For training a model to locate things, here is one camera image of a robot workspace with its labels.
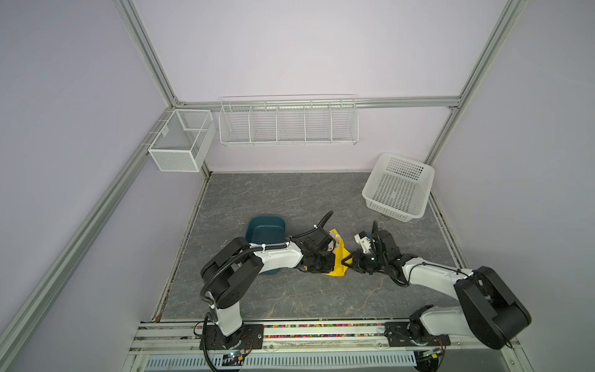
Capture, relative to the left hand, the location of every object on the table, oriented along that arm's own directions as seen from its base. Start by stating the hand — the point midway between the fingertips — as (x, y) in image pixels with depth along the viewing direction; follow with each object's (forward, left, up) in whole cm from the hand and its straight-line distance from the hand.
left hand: (334, 272), depth 85 cm
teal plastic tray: (+21, +27, -2) cm, 34 cm away
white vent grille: (-25, +19, -3) cm, 32 cm away
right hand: (+2, -3, +2) cm, 4 cm away
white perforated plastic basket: (+32, -32, +9) cm, 46 cm away
